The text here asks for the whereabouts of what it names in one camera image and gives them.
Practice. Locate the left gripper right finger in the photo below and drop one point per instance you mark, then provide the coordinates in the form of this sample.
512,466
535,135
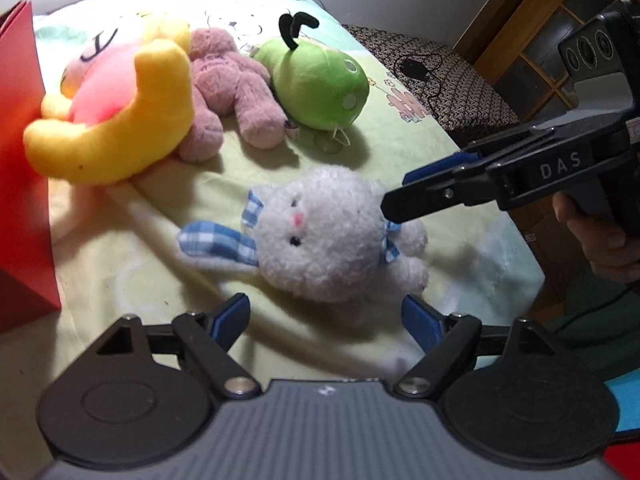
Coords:
449,345

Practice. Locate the white plush bunny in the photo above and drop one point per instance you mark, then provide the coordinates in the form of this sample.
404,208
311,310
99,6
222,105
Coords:
321,237

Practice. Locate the wooden glass door cabinet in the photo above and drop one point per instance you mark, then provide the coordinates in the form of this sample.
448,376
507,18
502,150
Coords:
513,44

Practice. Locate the yellow tiger plush toy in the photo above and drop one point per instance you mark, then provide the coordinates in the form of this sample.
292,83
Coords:
120,109

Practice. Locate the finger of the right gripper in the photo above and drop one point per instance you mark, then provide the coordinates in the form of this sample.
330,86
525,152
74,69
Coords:
435,188
479,151

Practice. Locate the pink plush teddy bear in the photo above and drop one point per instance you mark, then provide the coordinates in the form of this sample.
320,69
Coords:
224,83

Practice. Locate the green plush toy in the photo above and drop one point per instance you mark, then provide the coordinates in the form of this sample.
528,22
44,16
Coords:
318,86

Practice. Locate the camera mount on right gripper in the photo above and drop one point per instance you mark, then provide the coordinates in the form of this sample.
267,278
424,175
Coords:
602,60

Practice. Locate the person's right hand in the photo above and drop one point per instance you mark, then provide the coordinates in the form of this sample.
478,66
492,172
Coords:
612,255

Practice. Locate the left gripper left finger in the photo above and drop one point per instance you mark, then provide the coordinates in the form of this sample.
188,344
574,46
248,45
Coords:
205,339

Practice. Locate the red cardboard box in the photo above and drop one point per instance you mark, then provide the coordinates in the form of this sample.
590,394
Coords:
28,285

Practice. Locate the black charger with cable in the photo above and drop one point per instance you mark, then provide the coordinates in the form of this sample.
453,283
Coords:
426,85

